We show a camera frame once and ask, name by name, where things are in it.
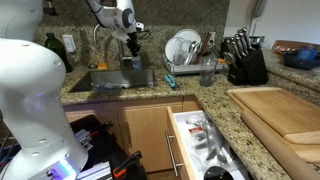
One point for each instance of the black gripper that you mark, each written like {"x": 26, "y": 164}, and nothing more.
{"x": 133, "y": 39}

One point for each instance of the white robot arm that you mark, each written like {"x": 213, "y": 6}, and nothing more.
{"x": 33, "y": 110}

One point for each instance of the steel gooseneck tap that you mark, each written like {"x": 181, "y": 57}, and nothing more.
{"x": 126, "y": 58}

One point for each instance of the dark blue bottle with label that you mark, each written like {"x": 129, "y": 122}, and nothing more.
{"x": 103, "y": 86}

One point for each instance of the dark green glass bottle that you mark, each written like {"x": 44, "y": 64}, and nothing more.
{"x": 56, "y": 46}

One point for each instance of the wooden drawer white inside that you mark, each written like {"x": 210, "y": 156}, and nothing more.
{"x": 181, "y": 146}

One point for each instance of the steel sink basin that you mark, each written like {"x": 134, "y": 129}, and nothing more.
{"x": 123, "y": 78}

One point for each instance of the orange sponge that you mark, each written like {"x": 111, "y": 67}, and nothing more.
{"x": 102, "y": 66}

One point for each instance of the small white plate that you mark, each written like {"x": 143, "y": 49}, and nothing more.
{"x": 173, "y": 48}

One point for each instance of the large white plate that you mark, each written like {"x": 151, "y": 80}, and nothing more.
{"x": 190, "y": 35}

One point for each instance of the steel spoons in rack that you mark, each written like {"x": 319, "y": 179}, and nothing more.
{"x": 192, "y": 50}

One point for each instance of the metal dish rack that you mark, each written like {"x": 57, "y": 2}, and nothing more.
{"x": 190, "y": 68}

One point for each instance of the wooden utensils in rack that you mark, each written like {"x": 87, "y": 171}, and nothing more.
{"x": 204, "y": 45}

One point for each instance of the clear drinking glass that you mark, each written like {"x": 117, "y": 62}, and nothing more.
{"x": 207, "y": 71}

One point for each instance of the wooden cabinet door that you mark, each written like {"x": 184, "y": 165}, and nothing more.
{"x": 145, "y": 136}

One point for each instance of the red and white packet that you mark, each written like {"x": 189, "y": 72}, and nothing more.
{"x": 195, "y": 129}

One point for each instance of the orange and black clamp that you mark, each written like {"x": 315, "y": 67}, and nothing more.
{"x": 125, "y": 165}

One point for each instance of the black knife block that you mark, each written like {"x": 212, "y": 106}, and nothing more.
{"x": 251, "y": 68}

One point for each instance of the clear bag of cutlery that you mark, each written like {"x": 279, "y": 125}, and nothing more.
{"x": 210, "y": 143}

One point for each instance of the black container behind knives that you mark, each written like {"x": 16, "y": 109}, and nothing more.
{"x": 256, "y": 41}

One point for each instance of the black round container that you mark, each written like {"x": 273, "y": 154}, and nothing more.
{"x": 218, "y": 173}

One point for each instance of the wooden cutting board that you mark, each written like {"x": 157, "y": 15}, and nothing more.
{"x": 276, "y": 111}

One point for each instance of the dark blue bowl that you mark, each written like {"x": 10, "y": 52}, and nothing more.
{"x": 300, "y": 61}

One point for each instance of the wooden rolling pin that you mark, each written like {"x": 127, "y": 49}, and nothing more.
{"x": 276, "y": 146}

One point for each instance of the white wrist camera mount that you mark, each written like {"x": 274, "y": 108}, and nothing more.
{"x": 120, "y": 36}

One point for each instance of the white wall switch plate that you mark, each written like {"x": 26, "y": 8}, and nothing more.
{"x": 69, "y": 43}

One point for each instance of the silver aluminium rail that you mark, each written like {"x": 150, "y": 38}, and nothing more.
{"x": 96, "y": 171}

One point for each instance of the grey wall phone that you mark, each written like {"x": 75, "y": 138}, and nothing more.
{"x": 259, "y": 7}

